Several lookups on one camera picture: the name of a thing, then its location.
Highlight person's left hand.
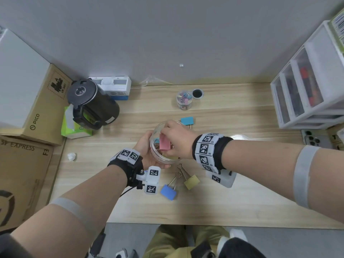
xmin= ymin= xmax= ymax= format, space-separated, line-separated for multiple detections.
xmin=133 ymin=131 xmax=172 ymax=171

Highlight person's right hand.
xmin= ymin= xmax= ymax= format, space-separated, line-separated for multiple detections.
xmin=160 ymin=120 xmax=201 ymax=160

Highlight large pink binder clip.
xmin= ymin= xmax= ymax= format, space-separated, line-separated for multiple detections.
xmin=159 ymin=134 xmax=171 ymax=151

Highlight large clear plastic jar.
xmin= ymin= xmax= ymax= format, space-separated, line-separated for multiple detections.
xmin=149 ymin=120 xmax=186 ymax=165

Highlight large teal binder clip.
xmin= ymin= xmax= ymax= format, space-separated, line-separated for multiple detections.
xmin=180 ymin=116 xmax=195 ymax=129

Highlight small clear plastic jar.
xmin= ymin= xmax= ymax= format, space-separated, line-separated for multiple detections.
xmin=176 ymin=90 xmax=194 ymax=111

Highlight large blue binder clip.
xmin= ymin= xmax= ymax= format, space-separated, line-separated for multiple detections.
xmin=160 ymin=172 xmax=183 ymax=201

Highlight large clear plastic lid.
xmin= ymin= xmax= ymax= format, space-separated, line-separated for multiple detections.
xmin=230 ymin=133 xmax=252 ymax=142

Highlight person's left forearm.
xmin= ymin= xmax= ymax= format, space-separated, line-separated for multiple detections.
xmin=10 ymin=166 xmax=128 ymax=258

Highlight person's right forearm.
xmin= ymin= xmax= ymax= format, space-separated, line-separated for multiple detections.
xmin=221 ymin=139 xmax=344 ymax=223

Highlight person's olive trousers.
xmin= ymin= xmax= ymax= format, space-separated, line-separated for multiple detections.
xmin=142 ymin=225 xmax=230 ymax=258

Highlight person's black white shoe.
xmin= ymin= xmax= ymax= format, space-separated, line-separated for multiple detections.
xmin=218 ymin=229 xmax=265 ymax=258

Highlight person's black sleeve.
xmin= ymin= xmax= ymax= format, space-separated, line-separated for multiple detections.
xmin=0 ymin=233 xmax=35 ymax=258

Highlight black electric kettle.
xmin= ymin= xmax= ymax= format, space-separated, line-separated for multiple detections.
xmin=66 ymin=79 xmax=120 ymax=131

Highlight clear plastic wrap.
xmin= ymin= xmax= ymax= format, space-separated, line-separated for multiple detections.
xmin=139 ymin=75 xmax=174 ymax=86

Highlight white and blue box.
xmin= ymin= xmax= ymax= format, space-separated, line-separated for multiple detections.
xmin=89 ymin=75 xmax=132 ymax=101

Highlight green tissue pack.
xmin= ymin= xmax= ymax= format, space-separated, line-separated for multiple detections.
xmin=61 ymin=104 xmax=93 ymax=139

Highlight black power adapter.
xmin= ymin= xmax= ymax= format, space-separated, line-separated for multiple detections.
xmin=90 ymin=233 xmax=107 ymax=257

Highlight white power strip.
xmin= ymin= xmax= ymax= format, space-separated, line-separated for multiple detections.
xmin=115 ymin=248 xmax=138 ymax=258

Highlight black waist pouch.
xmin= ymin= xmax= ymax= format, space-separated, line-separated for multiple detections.
xmin=188 ymin=240 xmax=215 ymax=258

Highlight big brown box black logo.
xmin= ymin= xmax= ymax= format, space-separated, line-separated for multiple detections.
xmin=0 ymin=135 xmax=54 ymax=231

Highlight silver smartphone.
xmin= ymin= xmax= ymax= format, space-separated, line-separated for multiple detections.
xmin=301 ymin=129 xmax=334 ymax=149

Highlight brown cardboard box white top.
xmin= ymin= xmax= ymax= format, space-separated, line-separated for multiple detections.
xmin=0 ymin=29 xmax=73 ymax=147

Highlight yellow patterned box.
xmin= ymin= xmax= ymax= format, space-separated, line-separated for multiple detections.
xmin=326 ymin=123 xmax=344 ymax=151

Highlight white plastic drawer organiser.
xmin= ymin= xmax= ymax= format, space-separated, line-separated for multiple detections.
xmin=270 ymin=20 xmax=344 ymax=129

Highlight green white carton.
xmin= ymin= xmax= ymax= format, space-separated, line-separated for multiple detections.
xmin=330 ymin=8 xmax=344 ymax=53

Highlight black marker wrist strap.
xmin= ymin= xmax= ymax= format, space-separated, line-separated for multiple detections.
xmin=191 ymin=133 xmax=234 ymax=175
xmin=107 ymin=149 xmax=144 ymax=188

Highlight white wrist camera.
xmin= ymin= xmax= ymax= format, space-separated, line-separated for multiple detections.
xmin=205 ymin=169 xmax=237 ymax=188
xmin=137 ymin=166 xmax=162 ymax=196

